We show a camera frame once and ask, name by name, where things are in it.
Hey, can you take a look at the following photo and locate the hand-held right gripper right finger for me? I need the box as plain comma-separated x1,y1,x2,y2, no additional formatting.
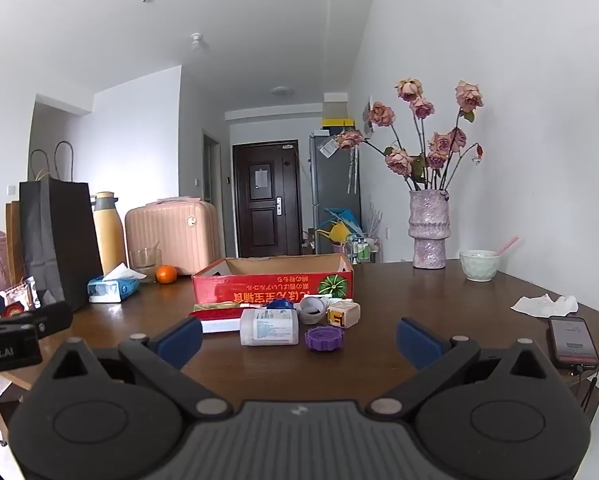
367,317,551,421

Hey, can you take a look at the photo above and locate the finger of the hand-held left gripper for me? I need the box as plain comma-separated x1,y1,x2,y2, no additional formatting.
0,302,74,342

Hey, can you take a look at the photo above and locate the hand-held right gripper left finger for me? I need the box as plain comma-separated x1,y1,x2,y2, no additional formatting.
47,316,233,422

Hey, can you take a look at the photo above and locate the cream cube plug adapter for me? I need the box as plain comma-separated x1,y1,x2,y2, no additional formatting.
327,300,361,329

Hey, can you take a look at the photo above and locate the white labelled pill bottle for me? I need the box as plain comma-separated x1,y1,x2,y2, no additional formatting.
240,308,300,347

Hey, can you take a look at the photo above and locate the red cardboard box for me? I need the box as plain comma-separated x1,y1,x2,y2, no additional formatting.
192,254,354,307

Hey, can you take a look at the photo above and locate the purple ridged lid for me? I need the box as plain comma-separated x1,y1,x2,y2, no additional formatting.
305,326,344,352

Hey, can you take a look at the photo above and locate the snack packet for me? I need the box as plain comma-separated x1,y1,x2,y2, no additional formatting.
2,276,41,317

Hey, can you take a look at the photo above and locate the red and white flat tool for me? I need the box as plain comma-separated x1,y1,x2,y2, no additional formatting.
187,307,243,334

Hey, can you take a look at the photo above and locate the blue tissue pack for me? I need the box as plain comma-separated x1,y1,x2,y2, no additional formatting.
88,262,148,304

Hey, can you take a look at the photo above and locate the black paper bag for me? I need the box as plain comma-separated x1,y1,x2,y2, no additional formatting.
20,141,104,313

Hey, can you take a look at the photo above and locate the brown paper bag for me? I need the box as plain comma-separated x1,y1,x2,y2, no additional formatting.
6,200,26,286

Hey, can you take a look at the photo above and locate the clear drinking glass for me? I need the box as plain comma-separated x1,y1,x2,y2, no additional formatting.
128,246,161,281

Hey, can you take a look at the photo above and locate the pale green bowl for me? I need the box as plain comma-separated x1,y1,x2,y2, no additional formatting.
459,250,501,282

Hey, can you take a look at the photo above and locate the yellow thermos flask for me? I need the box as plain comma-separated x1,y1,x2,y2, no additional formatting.
92,191,128,276

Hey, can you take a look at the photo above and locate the pink suitcase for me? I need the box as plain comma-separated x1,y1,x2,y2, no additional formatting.
124,198,220,277

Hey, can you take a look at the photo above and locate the pink textured vase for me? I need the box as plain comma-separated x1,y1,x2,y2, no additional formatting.
408,190,453,270

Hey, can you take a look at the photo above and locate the crumpled white tissue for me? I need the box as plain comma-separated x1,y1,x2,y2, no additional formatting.
510,293,579,318

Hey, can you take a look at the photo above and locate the yellow plastic dustpan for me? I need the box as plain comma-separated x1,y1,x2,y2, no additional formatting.
317,222,353,243

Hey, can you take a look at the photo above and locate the smartphone with red case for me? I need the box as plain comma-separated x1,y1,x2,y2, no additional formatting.
547,316,599,371

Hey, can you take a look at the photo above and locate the dark brown door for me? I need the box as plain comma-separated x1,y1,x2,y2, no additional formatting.
232,141,303,259

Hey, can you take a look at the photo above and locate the grey refrigerator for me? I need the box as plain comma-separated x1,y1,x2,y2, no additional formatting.
308,132,363,256

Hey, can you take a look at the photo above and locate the dried pink rose bouquet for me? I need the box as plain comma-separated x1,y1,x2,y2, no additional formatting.
334,78,484,193

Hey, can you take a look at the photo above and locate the beige cardboard box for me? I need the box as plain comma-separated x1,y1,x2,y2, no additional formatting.
323,92,351,120

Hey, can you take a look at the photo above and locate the wire storage cart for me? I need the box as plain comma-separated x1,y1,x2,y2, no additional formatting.
347,232,383,264

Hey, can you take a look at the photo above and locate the black cable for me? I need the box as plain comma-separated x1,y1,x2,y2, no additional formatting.
569,366,599,411

